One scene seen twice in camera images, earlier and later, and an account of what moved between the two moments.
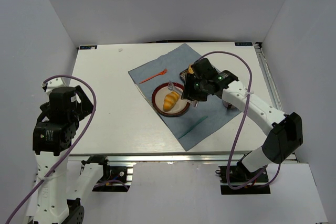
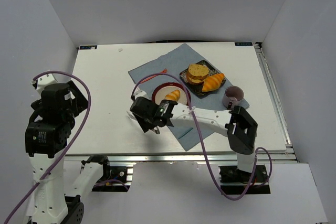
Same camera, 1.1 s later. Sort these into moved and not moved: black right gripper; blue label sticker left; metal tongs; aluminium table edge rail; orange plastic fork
Moved: metal tongs; black right gripper
Not moved: orange plastic fork; blue label sticker left; aluminium table edge rail
